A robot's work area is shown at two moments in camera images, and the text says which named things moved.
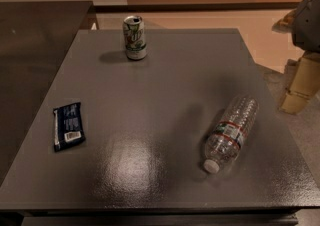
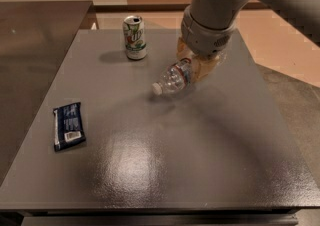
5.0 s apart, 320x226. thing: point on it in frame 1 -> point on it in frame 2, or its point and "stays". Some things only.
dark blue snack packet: x=68 y=126 stays
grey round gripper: x=308 y=25 -> x=204 y=41
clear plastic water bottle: x=227 y=137 -> x=176 y=79
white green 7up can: x=135 y=38 stays
